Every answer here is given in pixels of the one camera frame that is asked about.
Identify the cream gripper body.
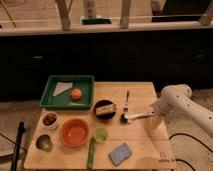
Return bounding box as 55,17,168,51
150,102,163,129

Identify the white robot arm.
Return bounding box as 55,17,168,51
152,84,213,138

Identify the green plastic cup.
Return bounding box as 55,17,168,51
93,128,108,144

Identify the metal cup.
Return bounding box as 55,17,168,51
36,134,53,152

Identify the brown bread slice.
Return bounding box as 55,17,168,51
96,104,116,116

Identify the dark bowl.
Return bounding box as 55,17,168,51
92,100,116,121

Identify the blue sponge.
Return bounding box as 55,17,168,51
108,143,132,166

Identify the green stick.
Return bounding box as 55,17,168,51
87,138,94,169

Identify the orange ball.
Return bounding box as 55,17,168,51
70,88,82,100

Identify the orange bowl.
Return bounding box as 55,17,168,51
60,119,89,148

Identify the green plastic tray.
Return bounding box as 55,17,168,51
40,75,94,110

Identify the white paper piece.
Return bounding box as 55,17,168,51
53,82,73,96

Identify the green block on shelf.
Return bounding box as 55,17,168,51
82,18,112,25

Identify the black pole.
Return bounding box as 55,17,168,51
10,122,25,171

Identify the black cable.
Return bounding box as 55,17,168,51
168,132,213,171

